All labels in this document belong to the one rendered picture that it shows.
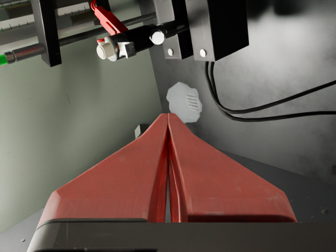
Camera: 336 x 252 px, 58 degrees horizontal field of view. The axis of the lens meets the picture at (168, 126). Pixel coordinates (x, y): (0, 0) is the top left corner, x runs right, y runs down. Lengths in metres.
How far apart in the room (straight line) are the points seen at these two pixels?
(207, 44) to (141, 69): 0.35
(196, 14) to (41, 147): 0.40
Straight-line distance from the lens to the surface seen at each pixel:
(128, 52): 0.33
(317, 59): 0.51
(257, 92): 0.58
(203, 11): 0.40
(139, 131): 0.35
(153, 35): 0.36
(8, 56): 0.52
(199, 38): 0.42
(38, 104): 0.63
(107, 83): 0.69
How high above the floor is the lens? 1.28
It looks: 34 degrees down
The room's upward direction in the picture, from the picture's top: 121 degrees counter-clockwise
